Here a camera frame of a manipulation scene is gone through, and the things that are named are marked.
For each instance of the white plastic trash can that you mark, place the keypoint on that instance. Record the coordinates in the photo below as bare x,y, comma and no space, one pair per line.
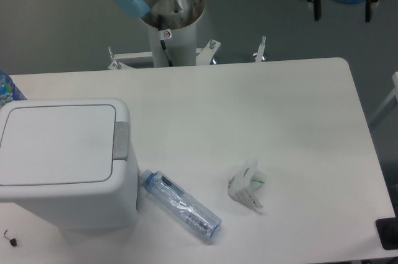
109,204

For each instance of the white trash can lid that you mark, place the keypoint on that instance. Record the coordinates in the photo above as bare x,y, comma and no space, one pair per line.
56,144

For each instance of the crumpled clear plastic wrapper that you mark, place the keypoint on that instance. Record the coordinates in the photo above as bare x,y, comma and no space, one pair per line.
244,181

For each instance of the black device at table corner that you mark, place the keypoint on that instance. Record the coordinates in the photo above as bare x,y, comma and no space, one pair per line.
387,231

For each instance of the grey lid push button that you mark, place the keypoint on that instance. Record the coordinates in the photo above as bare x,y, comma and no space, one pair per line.
121,141

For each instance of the empty clear plastic bottle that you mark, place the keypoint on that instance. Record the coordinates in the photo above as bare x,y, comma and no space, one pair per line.
198,218

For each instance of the blue labelled water bottle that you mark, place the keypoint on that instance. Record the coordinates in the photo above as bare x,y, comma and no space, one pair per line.
9,91

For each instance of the white frame at right edge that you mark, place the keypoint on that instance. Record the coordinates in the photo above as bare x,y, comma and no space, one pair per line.
385,107

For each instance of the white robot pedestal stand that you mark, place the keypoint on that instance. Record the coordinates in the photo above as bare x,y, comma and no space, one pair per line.
169,48

